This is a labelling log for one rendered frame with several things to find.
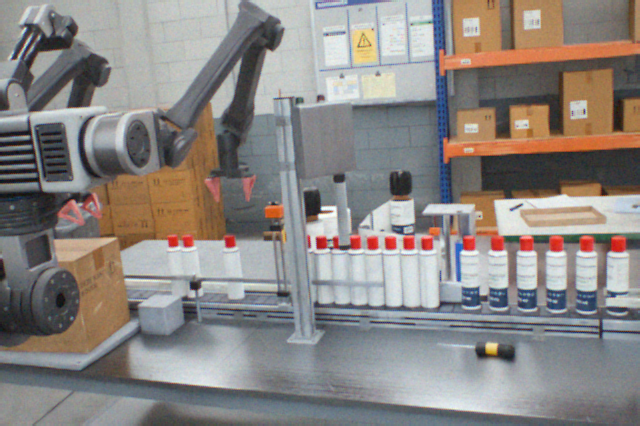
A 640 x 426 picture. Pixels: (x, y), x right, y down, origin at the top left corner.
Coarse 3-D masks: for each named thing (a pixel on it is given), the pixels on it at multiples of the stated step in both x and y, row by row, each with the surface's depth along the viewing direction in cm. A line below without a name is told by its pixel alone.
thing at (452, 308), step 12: (192, 300) 204; (204, 300) 203; (216, 300) 202; (228, 300) 201; (240, 300) 200; (252, 300) 199; (264, 300) 198; (276, 300) 197; (432, 312) 177; (444, 312) 176; (456, 312) 175; (468, 312) 174; (480, 312) 175; (492, 312) 173; (504, 312) 172; (516, 312) 171; (540, 312) 170; (576, 312) 167
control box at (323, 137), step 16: (304, 112) 163; (320, 112) 165; (336, 112) 168; (304, 128) 163; (320, 128) 166; (336, 128) 169; (352, 128) 172; (304, 144) 164; (320, 144) 167; (336, 144) 170; (352, 144) 173; (304, 160) 165; (320, 160) 167; (336, 160) 170; (352, 160) 174; (304, 176) 166; (320, 176) 168
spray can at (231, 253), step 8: (224, 240) 198; (232, 240) 197; (224, 248) 198; (232, 248) 197; (224, 256) 198; (232, 256) 197; (224, 264) 199; (232, 264) 197; (240, 264) 200; (232, 272) 198; (240, 272) 200; (232, 288) 199; (240, 288) 200; (232, 296) 200; (240, 296) 200
